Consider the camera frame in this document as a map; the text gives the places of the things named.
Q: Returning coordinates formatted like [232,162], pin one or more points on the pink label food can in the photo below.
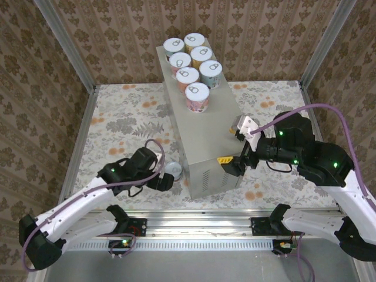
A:
[174,169]
[179,61]
[187,75]
[197,92]

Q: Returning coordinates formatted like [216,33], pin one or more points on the brown can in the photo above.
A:
[211,69]

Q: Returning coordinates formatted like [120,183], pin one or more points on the yellow pineapple food can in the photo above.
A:
[201,53]
[194,39]

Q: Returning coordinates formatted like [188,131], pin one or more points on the teal label food can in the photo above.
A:
[174,44]

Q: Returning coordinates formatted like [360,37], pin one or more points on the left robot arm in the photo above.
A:
[76,202]

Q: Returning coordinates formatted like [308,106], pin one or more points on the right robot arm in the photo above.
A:
[349,191]

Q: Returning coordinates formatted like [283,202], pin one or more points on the grey metal box counter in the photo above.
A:
[211,138]

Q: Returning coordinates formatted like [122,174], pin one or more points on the floral patterned table cover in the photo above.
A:
[123,100]

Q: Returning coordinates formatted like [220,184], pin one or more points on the small controller board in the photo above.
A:
[120,243]
[283,245]

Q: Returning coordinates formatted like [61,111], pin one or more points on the grey metal lower panel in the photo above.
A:
[191,267]

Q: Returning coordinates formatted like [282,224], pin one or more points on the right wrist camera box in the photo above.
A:
[246,126]

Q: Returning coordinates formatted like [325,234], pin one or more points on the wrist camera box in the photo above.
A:
[246,126]
[160,156]

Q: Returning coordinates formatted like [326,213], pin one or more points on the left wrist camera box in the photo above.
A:
[160,156]

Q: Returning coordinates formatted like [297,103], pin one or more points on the aluminium side frame rail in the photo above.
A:
[85,117]
[308,100]

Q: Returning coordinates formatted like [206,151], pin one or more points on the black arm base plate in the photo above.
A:
[258,226]
[141,226]

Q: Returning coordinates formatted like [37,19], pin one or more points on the long aluminium mounting rail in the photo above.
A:
[199,223]

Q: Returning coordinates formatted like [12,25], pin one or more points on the aluminium corner post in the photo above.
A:
[324,44]
[68,44]

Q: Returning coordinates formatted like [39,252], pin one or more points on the aluminium lower frame rail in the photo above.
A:
[362,273]
[36,277]

